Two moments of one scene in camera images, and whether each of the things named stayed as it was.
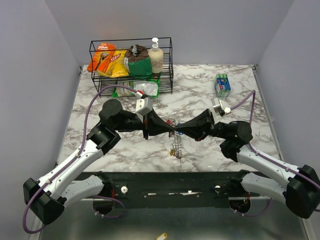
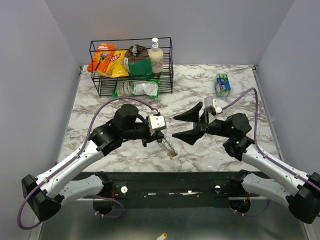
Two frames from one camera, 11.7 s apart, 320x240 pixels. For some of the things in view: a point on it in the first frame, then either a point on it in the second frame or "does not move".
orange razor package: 101,58 does not move
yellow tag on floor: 162,236 does not move
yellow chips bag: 116,67 does not move
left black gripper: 154,125 to 157,136
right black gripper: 199,127 to 192,115
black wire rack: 132,67 does not move
